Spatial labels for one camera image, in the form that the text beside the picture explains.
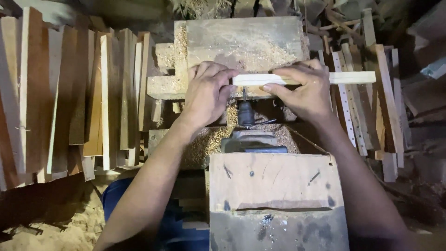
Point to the dusty wooden drilling table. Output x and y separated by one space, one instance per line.
244 41

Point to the person's right hand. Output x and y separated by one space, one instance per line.
310 92

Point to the stack of brown wooden slats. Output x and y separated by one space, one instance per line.
69 101

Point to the heap of wood scraps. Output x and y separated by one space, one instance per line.
348 21

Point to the stained wooden box cover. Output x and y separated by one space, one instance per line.
275 195

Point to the grey metal spindle housing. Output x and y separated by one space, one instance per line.
252 141

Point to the person's blue trousers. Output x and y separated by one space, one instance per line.
181 230

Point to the sawdust pile under drill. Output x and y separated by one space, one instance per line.
209 141

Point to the sawdust heap beside slats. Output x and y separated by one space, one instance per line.
59 233

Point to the pale grey metal piece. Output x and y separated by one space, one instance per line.
435 69

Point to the person's left hand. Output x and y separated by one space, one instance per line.
204 97

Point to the dark drill chuck with bit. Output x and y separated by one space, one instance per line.
246 113

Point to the pale wooden strip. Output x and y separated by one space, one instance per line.
348 77

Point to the dark metal chuck lever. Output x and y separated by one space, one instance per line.
265 122

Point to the stack of drilled wooden slats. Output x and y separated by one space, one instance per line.
369 118

